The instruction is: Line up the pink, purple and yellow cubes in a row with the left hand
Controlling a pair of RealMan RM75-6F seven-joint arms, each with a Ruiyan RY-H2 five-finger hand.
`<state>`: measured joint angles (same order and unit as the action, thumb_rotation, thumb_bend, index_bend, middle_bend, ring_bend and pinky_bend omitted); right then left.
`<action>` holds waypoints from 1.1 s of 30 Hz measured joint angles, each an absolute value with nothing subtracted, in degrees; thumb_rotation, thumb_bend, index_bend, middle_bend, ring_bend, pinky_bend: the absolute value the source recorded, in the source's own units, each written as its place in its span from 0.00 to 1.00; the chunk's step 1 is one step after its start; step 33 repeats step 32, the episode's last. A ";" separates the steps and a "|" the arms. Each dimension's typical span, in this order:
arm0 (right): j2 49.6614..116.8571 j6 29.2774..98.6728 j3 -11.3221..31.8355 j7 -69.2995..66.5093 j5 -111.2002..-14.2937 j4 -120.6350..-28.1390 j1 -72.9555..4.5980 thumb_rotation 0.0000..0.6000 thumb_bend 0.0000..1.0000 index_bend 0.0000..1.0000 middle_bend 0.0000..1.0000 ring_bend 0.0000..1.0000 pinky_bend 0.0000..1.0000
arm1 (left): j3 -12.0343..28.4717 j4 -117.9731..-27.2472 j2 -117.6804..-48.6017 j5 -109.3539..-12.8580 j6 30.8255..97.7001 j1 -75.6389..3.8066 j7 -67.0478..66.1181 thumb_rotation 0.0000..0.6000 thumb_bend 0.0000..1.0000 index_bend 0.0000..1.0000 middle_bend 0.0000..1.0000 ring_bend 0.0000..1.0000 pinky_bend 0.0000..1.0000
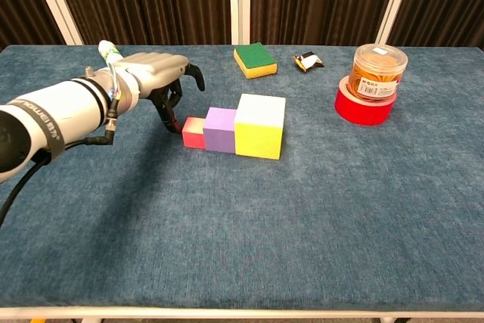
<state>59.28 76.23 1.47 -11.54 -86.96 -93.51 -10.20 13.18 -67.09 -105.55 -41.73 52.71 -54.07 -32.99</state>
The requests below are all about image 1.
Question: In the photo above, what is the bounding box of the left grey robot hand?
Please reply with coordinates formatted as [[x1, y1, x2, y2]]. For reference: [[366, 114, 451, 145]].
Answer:
[[119, 52, 206, 135]]

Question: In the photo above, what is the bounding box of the large yellow cube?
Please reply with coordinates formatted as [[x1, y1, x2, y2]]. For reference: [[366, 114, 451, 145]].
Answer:
[[234, 92, 287, 160]]

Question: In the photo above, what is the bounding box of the small red cube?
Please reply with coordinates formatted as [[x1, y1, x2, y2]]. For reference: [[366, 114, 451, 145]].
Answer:
[[181, 116, 207, 150]]

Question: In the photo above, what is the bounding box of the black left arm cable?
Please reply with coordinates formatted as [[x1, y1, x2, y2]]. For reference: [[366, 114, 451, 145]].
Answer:
[[0, 109, 118, 229]]

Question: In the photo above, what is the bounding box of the green yellow sponge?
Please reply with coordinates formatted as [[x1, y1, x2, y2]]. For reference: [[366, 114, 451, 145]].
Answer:
[[233, 42, 278, 80]]

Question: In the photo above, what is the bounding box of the blue fabric table cover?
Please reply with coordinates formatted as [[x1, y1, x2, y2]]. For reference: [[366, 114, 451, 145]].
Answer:
[[0, 44, 484, 311]]

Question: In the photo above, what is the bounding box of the white bottle green label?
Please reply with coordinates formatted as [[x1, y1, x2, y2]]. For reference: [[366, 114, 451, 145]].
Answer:
[[98, 39, 124, 65]]

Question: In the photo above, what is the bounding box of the white table frame edge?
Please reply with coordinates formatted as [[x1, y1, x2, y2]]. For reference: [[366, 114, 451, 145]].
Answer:
[[0, 306, 484, 323]]

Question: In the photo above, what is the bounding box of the red tape roll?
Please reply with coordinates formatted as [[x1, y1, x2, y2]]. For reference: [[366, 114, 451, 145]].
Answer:
[[334, 75, 397, 127]]

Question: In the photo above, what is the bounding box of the clear jar of rubber bands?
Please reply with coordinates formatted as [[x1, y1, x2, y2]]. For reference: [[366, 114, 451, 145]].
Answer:
[[348, 43, 409, 102]]

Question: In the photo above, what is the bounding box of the black white snack packet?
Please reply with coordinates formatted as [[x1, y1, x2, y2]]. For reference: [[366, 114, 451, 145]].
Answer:
[[293, 51, 325, 73]]

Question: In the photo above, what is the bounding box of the purple cube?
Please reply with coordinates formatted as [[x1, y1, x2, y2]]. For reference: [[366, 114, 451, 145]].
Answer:
[[203, 107, 238, 154]]

